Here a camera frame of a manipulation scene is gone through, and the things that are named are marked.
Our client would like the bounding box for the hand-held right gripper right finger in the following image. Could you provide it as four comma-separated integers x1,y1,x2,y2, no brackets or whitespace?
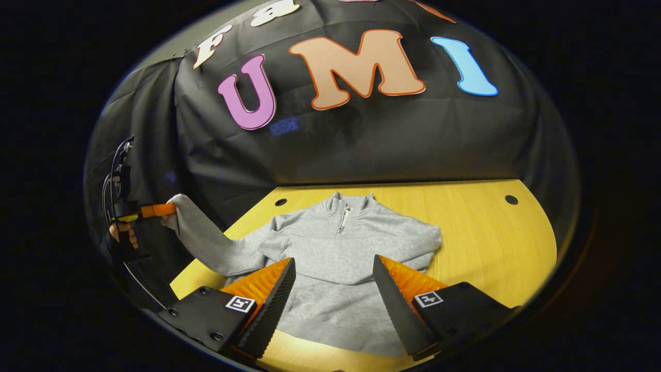
373,254,522,362

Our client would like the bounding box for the black backdrop cloth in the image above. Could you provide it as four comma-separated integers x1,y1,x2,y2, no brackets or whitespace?
84,0,582,311

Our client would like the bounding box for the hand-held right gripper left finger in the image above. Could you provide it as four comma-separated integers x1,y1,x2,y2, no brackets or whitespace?
158,257,297,360

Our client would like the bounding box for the grey zip-neck sweatshirt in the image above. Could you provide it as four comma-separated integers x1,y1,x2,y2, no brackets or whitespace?
161,191,444,359

